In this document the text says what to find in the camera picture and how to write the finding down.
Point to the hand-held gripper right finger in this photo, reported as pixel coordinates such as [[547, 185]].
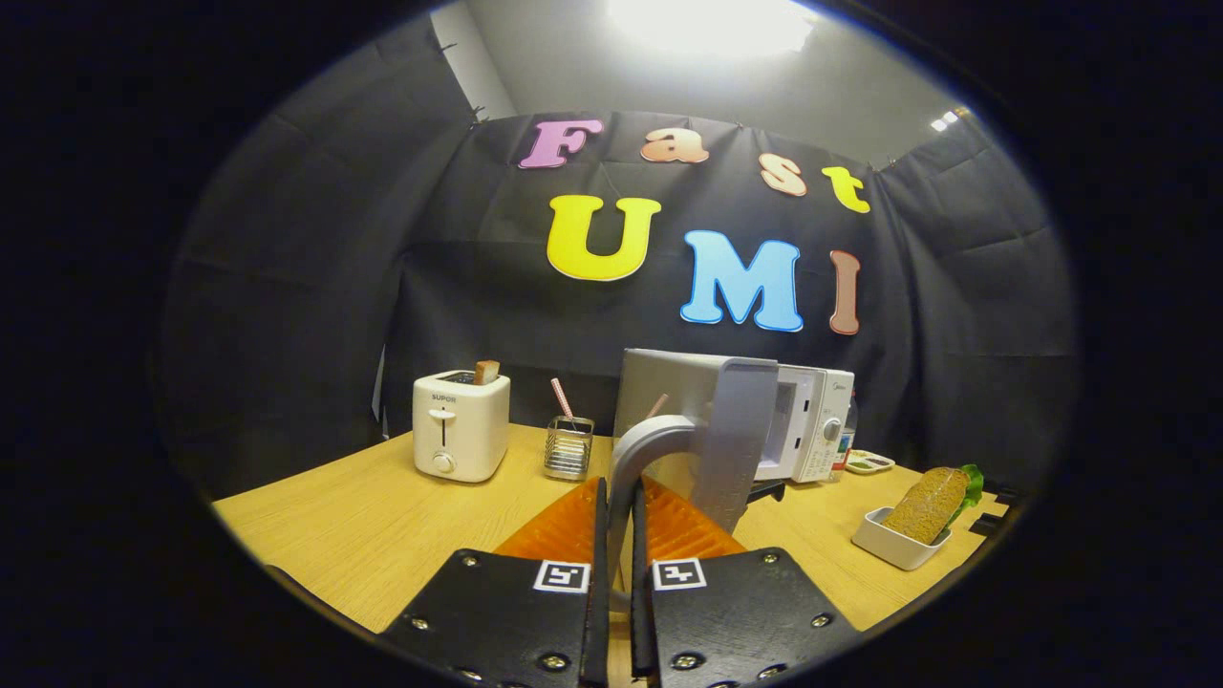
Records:
[[638, 612]]

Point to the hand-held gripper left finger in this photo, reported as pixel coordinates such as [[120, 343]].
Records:
[[600, 612]]

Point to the white microwave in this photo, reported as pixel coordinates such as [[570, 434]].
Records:
[[669, 382]]

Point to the brown bread lettuce sandwich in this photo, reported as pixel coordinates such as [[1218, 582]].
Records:
[[925, 506]]

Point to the metal mesh holder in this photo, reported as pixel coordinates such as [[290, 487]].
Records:
[[568, 454]]

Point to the pink striped straw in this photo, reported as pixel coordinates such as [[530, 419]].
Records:
[[562, 397]]

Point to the white toaster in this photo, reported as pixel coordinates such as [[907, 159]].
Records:
[[468, 430]]

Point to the white rectangular dish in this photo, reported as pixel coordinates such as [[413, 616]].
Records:
[[889, 547]]

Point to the toast slice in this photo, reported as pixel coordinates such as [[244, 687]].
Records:
[[486, 373]]

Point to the white divided condiment tray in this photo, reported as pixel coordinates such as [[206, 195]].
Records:
[[871, 462]]

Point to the clear plastic bottle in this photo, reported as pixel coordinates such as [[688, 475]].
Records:
[[849, 430]]

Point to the small ceiling light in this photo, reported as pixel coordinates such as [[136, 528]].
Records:
[[946, 119]]

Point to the large ceiling light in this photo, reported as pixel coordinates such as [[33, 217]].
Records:
[[712, 24]]

